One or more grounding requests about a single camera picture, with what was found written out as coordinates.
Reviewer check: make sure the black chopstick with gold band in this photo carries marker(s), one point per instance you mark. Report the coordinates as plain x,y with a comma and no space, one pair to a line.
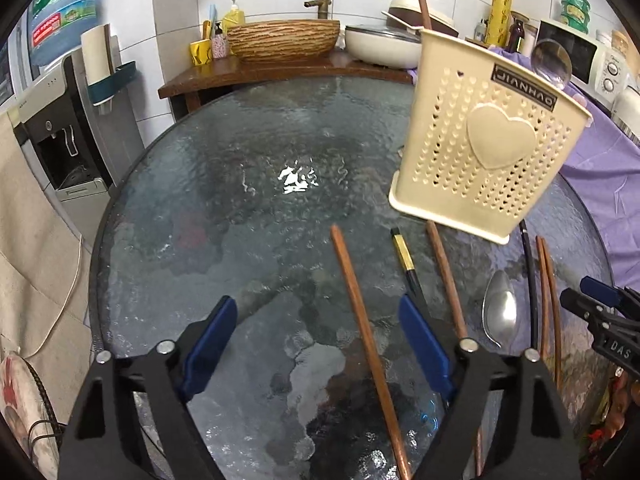
402,255

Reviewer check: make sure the brown glass bottle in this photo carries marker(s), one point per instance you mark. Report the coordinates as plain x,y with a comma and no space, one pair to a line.
517,35

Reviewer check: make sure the stack of green bowls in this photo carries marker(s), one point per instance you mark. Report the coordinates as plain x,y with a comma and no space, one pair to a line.
575,10

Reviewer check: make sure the white rice paddle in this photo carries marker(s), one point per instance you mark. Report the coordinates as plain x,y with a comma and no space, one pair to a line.
400,21

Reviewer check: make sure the yellow roll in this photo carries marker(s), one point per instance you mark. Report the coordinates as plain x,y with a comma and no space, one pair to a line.
499,15

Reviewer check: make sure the metal spoon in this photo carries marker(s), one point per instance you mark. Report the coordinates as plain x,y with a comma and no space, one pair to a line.
500,305

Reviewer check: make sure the blue water jug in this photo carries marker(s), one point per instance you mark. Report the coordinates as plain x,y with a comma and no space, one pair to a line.
60,10

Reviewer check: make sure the blue toothbrush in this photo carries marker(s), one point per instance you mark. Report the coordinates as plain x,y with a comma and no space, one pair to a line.
213,20

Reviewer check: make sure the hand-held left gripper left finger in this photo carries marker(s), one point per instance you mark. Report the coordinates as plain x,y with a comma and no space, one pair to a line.
210,347

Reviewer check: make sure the small clear bottle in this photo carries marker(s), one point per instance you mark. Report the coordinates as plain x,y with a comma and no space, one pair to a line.
480,32

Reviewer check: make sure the wooden counter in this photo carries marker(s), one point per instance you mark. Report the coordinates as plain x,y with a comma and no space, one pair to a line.
210,82

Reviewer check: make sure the woven pattern wash basin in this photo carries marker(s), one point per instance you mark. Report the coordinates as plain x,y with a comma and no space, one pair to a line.
282,40

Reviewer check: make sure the brass faucet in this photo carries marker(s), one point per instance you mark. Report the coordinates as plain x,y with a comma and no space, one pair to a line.
320,5

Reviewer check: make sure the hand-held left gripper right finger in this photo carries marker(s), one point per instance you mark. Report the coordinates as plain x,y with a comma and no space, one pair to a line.
425,347

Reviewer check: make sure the beige cloth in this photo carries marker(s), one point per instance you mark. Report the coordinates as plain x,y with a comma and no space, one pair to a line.
30,240

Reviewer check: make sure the yellow cup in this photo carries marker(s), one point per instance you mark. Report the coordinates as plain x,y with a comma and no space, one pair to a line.
200,52

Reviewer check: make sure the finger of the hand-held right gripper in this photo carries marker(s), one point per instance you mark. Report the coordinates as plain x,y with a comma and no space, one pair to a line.
597,287
585,305

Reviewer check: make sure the pink dotted cup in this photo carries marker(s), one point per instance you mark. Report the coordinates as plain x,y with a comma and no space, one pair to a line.
220,47

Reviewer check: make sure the yellow soap bottle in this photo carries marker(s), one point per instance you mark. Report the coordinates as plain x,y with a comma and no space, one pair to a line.
233,17

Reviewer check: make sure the white pan with glass lid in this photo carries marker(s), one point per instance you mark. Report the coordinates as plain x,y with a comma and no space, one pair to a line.
380,47

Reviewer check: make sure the red patterned cloth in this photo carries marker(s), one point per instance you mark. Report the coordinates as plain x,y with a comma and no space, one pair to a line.
20,410

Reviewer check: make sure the thin black chopstick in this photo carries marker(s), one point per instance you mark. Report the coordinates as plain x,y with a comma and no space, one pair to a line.
532,280

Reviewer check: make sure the white microwave oven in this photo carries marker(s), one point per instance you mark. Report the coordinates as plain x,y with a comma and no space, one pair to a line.
590,57

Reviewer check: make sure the cream perforated utensil holder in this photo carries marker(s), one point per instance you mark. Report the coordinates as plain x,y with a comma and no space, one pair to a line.
450,135

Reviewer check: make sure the teal wall holder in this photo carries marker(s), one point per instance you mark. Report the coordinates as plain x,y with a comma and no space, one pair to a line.
112,82

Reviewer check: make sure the purple floral cloth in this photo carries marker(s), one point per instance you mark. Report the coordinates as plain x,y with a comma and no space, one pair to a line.
600,170

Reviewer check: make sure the white and brown rice cooker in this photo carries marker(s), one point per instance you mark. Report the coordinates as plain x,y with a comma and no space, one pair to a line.
440,20

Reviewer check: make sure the white appliance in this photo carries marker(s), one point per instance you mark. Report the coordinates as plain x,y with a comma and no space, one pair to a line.
627,110

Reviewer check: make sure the shiny round ladle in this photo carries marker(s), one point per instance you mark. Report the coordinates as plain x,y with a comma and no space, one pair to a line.
552,62

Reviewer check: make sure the grey water dispenser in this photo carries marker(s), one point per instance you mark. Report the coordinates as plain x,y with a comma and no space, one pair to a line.
55,125

